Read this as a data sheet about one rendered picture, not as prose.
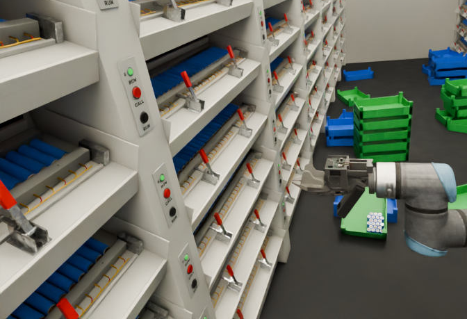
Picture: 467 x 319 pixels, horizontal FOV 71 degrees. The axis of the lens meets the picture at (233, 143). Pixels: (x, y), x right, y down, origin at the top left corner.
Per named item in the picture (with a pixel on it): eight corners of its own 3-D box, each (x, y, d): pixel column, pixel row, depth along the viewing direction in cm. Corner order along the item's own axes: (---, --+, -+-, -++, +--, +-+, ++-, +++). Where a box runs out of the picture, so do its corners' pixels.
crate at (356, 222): (386, 239, 153) (387, 233, 147) (341, 233, 161) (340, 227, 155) (386, 183, 169) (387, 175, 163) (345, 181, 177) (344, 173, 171)
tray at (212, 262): (270, 170, 129) (276, 151, 124) (206, 299, 80) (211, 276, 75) (224, 153, 134) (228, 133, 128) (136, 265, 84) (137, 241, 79)
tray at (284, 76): (300, 73, 178) (308, 48, 171) (272, 116, 129) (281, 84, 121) (265, 62, 182) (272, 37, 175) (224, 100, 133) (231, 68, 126)
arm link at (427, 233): (465, 260, 75) (468, 209, 73) (411, 260, 77) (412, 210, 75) (445, 240, 84) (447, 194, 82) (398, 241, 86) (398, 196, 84)
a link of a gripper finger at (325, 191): (309, 179, 89) (342, 181, 86) (309, 185, 90) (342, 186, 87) (306, 189, 86) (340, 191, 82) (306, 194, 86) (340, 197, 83)
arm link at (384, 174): (393, 185, 86) (395, 208, 78) (373, 184, 88) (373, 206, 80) (394, 156, 82) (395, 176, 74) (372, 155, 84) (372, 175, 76)
